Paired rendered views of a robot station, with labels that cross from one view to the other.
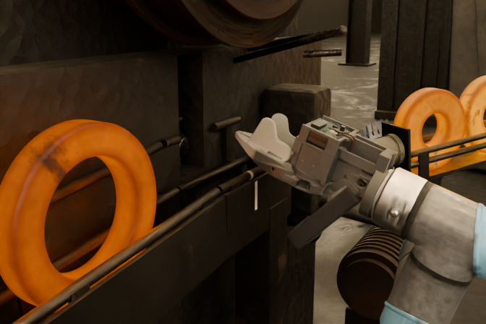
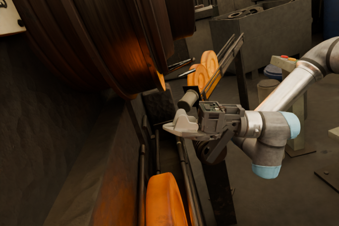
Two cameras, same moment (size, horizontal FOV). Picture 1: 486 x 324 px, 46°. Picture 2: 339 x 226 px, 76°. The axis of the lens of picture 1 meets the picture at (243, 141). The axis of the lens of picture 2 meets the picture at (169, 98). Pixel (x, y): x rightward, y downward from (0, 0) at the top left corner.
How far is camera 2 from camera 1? 39 cm
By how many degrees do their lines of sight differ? 28
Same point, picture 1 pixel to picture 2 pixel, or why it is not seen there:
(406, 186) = (256, 118)
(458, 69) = not seen: hidden behind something
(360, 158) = (232, 115)
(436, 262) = (277, 142)
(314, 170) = (214, 128)
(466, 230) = (285, 125)
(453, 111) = (203, 70)
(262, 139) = (181, 125)
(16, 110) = (110, 211)
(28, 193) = not seen: outside the picture
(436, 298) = (280, 155)
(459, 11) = not seen: hidden behind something
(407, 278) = (265, 153)
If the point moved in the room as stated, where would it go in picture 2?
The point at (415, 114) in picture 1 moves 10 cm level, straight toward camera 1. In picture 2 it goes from (195, 78) to (205, 83)
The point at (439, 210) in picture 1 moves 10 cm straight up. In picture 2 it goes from (272, 122) to (269, 87)
